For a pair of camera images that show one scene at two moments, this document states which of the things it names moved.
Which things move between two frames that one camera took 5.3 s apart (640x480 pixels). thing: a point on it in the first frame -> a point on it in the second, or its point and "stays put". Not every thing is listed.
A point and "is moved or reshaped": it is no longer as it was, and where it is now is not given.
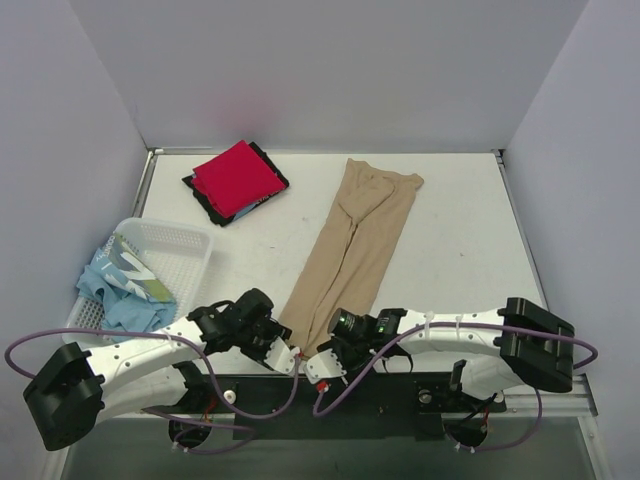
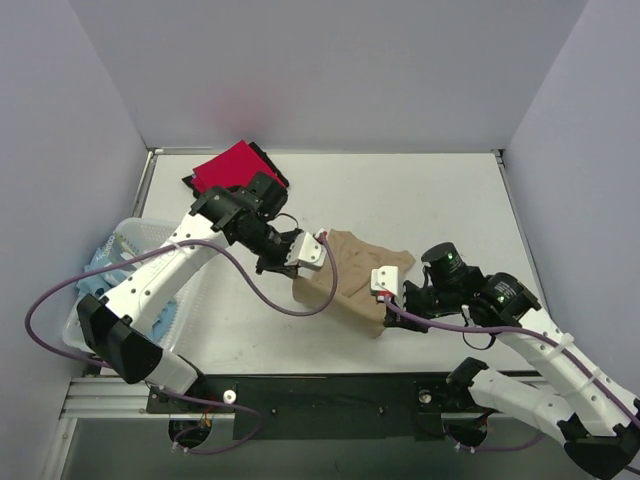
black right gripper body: x=329 y=347 -> x=407 y=301
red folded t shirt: x=235 y=180 stays put
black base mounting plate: x=370 y=407 stays put
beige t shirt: x=351 y=254 is moved or reshaped
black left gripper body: x=279 y=333 -> x=282 y=252
